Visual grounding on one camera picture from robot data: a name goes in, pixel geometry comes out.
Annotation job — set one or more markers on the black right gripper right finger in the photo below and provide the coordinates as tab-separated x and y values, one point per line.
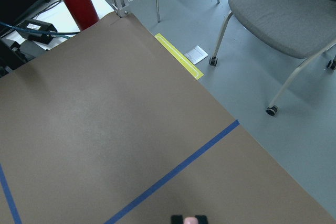
202	219

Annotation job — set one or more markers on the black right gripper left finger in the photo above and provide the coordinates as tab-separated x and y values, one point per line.
176	219

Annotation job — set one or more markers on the brown paper table cover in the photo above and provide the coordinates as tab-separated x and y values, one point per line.
108	127

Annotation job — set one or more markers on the yellow floor marker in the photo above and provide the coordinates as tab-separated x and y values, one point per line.
187	64

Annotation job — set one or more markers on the white floor plate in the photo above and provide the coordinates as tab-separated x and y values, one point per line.
196	54

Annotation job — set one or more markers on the grey office chair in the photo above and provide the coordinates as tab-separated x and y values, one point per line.
303	29

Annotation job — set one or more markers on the black power adapter box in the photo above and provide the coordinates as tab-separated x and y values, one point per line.
33	24

